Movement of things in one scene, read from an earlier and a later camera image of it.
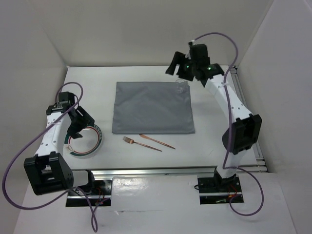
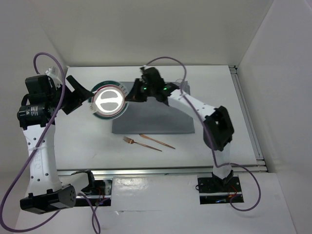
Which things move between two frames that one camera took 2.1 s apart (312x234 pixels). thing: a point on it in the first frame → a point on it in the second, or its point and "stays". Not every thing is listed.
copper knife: [154, 140] stays
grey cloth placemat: [152, 107] stays
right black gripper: [177, 57] → [134, 95]
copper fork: [132, 142] stays
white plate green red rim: [87, 146] → [108, 102]
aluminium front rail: [95, 173] stays
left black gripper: [72, 131] → [81, 93]
